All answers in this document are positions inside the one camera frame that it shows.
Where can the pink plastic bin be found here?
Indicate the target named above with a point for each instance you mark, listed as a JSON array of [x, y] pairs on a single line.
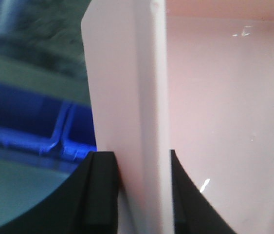
[[194, 76]]

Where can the blue plastic bin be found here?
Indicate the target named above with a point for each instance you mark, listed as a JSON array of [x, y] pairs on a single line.
[[29, 120], [78, 136]]

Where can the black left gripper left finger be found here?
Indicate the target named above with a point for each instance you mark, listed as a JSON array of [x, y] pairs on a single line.
[[85, 203]]

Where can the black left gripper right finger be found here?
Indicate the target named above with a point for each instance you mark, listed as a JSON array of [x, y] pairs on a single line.
[[193, 214]]

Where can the blue plastic bin left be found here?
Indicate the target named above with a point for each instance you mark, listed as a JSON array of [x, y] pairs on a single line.
[[29, 120]]

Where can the blue plastic bin right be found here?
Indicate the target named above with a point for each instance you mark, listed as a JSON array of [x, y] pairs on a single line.
[[78, 136]]

